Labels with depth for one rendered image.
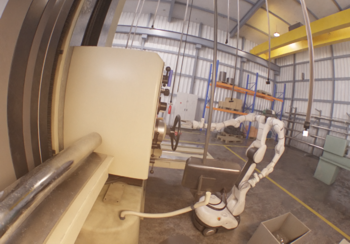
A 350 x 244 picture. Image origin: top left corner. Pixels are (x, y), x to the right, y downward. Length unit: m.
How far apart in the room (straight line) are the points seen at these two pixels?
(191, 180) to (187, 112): 7.61
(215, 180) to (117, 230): 0.85
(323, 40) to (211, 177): 8.62
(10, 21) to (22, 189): 0.61
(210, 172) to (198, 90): 8.44
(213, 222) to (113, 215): 1.12
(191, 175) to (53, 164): 0.71
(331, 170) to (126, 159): 5.45
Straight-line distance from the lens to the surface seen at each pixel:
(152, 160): 1.15
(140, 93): 0.89
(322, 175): 5.70
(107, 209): 1.43
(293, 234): 2.16
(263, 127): 1.86
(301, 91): 11.22
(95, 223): 1.32
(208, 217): 1.91
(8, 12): 0.76
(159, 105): 1.11
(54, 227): 0.55
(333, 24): 7.67
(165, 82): 1.01
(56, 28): 0.98
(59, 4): 0.99
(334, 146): 5.55
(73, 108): 1.06
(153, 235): 2.00
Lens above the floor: 1.61
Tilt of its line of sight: 5 degrees down
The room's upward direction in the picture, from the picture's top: 9 degrees clockwise
